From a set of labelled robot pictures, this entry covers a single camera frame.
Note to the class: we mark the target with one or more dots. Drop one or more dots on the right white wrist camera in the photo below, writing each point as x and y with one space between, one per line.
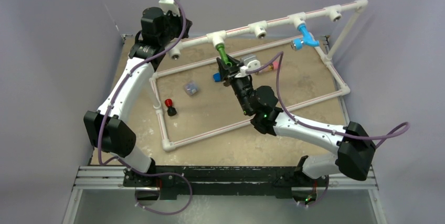
250 64

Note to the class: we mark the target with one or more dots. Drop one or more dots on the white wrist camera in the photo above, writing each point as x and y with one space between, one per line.
169 6
250 64

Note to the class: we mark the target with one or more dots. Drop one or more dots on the red and black knob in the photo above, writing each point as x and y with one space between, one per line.
171 111

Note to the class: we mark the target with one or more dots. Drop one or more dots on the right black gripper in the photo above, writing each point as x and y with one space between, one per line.
226 72

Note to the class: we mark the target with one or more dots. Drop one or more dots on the aluminium table frame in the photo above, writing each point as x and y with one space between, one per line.
99 197

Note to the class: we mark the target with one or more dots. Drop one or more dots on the blue cube block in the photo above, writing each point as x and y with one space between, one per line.
217 77

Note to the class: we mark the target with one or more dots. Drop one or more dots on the white PVC pipe frame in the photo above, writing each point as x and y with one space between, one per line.
259 30

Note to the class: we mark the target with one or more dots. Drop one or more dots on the blue water faucet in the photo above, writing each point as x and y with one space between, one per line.
306 40

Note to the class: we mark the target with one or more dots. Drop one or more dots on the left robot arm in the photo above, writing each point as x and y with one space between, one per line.
107 127

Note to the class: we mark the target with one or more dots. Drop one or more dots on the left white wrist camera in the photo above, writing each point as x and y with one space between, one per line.
169 6

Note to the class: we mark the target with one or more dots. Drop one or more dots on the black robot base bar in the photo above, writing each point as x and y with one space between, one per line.
281 182

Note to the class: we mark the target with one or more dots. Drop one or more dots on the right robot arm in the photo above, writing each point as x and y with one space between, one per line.
350 151

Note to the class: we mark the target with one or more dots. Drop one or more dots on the pink capped small bottle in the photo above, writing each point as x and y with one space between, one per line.
271 67

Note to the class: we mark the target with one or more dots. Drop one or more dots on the green water faucet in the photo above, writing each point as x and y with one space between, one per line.
223 55

